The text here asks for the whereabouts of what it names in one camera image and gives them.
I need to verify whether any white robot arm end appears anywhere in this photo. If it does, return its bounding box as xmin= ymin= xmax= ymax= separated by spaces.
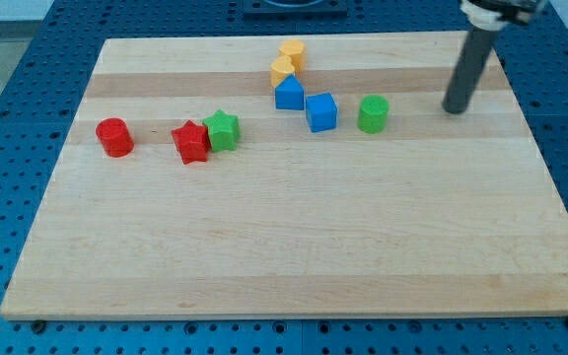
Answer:
xmin=459 ymin=0 xmax=548 ymax=32

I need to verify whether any blue triangle block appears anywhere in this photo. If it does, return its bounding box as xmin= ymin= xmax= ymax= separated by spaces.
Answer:
xmin=274 ymin=75 xmax=305 ymax=110

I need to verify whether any wooden board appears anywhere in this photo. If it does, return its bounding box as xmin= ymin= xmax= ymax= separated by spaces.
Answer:
xmin=0 ymin=32 xmax=568 ymax=320

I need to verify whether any green star block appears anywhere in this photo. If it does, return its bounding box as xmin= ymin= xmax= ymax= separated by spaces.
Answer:
xmin=202 ymin=109 xmax=240 ymax=152

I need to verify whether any blue cube block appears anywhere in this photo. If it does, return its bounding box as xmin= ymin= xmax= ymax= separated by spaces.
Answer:
xmin=306 ymin=93 xmax=338 ymax=133

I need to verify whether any red star block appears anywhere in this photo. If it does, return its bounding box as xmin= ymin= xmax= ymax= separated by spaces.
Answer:
xmin=171 ymin=120 xmax=211 ymax=165

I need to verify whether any green cylinder block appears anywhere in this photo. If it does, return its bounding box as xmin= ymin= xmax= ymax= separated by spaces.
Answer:
xmin=357 ymin=95 xmax=390 ymax=134

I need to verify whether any yellow heart block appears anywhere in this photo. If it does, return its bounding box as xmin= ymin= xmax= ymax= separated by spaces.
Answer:
xmin=269 ymin=55 xmax=296 ymax=89

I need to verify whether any yellow hexagon block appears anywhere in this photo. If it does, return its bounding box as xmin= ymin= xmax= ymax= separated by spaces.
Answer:
xmin=279 ymin=38 xmax=306 ymax=73

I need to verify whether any red cylinder block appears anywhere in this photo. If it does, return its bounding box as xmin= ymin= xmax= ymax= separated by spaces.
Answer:
xmin=96 ymin=117 xmax=134 ymax=158

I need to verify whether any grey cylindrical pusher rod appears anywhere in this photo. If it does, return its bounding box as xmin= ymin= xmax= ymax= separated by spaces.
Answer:
xmin=442 ymin=26 xmax=499 ymax=114

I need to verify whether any blue perforated table mat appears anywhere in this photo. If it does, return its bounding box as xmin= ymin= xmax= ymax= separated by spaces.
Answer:
xmin=0 ymin=1 xmax=568 ymax=354

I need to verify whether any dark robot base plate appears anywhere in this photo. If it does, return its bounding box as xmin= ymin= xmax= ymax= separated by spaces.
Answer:
xmin=239 ymin=0 xmax=348 ymax=18

